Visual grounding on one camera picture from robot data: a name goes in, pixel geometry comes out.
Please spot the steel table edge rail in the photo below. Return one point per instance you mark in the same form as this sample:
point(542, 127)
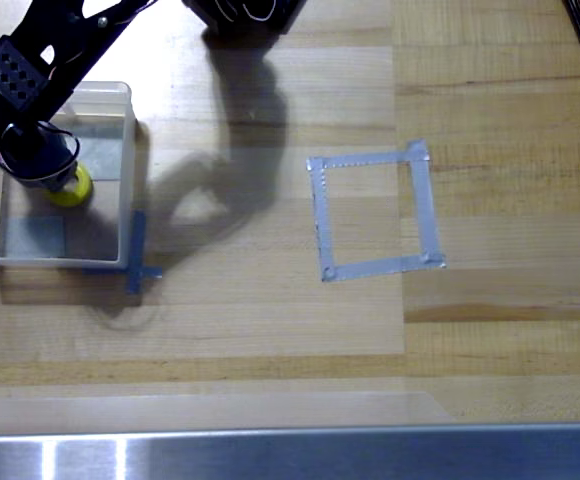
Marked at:
point(320, 455)

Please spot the clear plastic box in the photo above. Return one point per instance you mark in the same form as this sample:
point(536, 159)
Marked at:
point(129, 175)

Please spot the blue-grey corner tape strip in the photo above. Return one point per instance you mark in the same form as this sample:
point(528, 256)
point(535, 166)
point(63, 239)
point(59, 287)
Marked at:
point(151, 273)
point(136, 245)

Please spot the long grey tape strip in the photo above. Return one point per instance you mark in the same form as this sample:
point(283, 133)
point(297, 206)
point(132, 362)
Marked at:
point(324, 225)
point(426, 210)
point(385, 267)

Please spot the small grey tape patch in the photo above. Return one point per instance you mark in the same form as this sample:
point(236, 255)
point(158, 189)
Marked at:
point(35, 237)

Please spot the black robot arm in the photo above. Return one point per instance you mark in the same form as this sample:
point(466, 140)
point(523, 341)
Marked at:
point(70, 45)

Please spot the large grey tape patch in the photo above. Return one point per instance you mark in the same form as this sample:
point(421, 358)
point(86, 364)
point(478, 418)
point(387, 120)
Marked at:
point(105, 155)

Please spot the short grey tape strip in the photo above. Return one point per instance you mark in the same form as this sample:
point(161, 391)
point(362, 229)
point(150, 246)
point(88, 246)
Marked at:
point(360, 160)

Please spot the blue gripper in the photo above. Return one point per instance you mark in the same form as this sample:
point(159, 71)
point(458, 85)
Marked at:
point(46, 176)

